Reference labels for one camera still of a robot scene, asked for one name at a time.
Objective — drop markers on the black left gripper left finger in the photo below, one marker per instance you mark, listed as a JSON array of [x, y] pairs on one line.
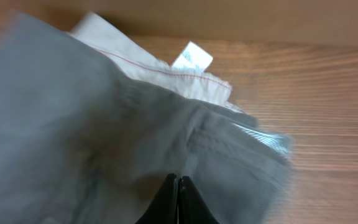
[[163, 208]]

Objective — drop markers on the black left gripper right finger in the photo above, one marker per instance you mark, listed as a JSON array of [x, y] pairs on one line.
[[191, 207]]

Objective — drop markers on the grey shorts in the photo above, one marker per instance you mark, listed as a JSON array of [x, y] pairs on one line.
[[80, 142]]

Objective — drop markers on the folded beige shorts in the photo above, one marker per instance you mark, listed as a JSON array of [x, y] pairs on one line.
[[138, 64]]

